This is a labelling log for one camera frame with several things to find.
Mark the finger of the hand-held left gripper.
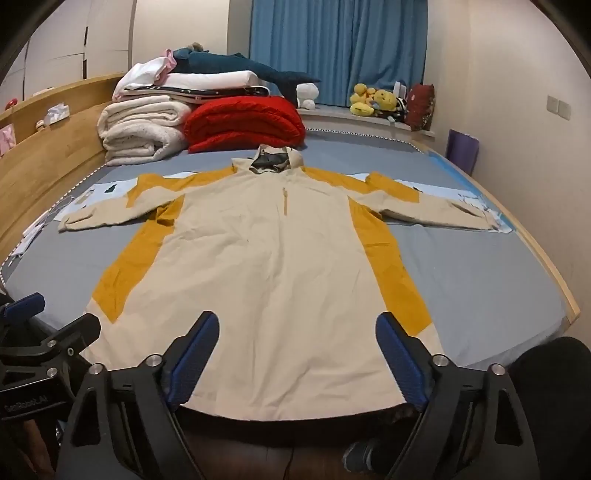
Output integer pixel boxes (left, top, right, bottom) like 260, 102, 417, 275
0, 294, 47, 334
25, 313, 102, 370

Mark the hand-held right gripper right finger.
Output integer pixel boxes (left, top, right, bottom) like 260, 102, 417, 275
375, 311, 541, 480

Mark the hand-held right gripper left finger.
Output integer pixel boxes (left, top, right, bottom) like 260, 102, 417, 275
55, 310, 220, 480

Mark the beige and yellow hooded jacket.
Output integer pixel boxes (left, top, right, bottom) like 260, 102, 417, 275
58, 144, 502, 423

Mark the bed with grey sheet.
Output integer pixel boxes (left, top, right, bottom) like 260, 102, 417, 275
0, 124, 580, 370

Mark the light blue printed mat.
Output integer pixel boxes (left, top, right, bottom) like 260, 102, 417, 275
58, 171, 514, 235

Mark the wooden headboard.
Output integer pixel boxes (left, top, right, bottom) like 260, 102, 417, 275
0, 74, 134, 264

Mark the person's dark trouser leg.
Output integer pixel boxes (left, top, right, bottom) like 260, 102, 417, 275
508, 337, 591, 480

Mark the purple bag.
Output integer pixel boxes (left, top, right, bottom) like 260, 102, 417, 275
445, 129, 480, 176

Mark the folded red blanket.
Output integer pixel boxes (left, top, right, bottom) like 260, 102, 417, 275
185, 95, 308, 154

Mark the dark red cushion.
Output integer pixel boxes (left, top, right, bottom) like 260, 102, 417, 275
406, 83, 435, 132

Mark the yellow plush toy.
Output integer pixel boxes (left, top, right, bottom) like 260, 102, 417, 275
349, 83, 377, 117

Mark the yellow bear plush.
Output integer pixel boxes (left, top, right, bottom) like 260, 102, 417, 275
372, 89, 398, 117

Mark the white wardrobe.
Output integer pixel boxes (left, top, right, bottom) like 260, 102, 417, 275
0, 0, 137, 100

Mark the white plush toy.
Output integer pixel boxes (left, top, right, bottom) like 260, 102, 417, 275
295, 83, 320, 110

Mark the teal shark plush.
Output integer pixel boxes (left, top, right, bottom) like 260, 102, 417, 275
173, 44, 321, 104

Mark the blue curtain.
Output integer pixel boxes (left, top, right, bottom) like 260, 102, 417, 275
249, 0, 429, 107

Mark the wall switch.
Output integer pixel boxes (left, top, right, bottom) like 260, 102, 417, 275
547, 95, 572, 121

